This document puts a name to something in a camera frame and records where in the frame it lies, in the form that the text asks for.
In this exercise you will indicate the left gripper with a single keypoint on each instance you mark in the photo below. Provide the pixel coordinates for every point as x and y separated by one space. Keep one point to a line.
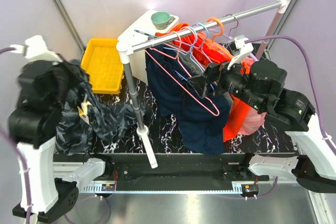
77 77

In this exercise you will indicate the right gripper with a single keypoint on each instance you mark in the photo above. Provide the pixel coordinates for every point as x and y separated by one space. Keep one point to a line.
199 83

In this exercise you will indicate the dark patterned shorts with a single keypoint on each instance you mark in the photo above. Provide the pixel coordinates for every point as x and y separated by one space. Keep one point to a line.
85 117

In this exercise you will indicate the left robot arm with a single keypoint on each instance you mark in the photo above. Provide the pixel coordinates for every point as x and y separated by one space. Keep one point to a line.
32 127

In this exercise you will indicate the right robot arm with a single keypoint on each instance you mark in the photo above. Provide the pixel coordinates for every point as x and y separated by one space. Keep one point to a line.
262 88

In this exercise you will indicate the grey shorts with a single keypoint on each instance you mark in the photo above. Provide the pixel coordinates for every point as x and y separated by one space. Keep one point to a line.
196 69

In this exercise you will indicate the orange knit shorts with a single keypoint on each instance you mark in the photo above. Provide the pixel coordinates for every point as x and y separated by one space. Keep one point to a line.
237 114

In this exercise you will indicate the navy blue shorts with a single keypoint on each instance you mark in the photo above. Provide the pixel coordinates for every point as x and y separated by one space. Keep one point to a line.
201 121

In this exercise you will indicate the lilac plastic hanger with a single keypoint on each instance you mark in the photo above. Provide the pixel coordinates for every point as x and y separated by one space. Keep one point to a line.
252 56

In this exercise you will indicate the pink mesh shorts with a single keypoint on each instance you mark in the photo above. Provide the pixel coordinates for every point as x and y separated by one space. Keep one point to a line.
252 122

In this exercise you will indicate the orange plastic hanger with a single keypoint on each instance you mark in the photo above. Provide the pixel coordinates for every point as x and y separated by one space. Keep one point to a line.
219 24

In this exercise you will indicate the yellow plastic tray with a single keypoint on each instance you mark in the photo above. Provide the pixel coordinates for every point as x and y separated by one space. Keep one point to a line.
102 63

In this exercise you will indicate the blue pen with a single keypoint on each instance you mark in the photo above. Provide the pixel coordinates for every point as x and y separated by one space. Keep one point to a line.
143 33

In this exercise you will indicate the green ceramic cup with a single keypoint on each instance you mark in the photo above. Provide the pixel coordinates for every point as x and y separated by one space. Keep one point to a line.
161 20

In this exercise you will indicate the white and steel clothes rack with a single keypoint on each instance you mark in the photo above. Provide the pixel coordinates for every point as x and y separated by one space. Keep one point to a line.
125 51

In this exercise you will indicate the blue wire hanger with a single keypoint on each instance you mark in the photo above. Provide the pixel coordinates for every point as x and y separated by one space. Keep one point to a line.
205 50

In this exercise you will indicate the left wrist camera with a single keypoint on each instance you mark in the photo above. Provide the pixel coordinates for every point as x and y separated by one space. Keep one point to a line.
35 49

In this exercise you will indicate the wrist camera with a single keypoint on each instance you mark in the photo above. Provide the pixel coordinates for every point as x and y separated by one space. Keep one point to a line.
35 49
240 49

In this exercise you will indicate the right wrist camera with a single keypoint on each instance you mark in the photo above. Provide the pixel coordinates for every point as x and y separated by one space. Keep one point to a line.
240 49

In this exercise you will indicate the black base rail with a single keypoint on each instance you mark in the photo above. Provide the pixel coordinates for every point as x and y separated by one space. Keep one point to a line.
183 173

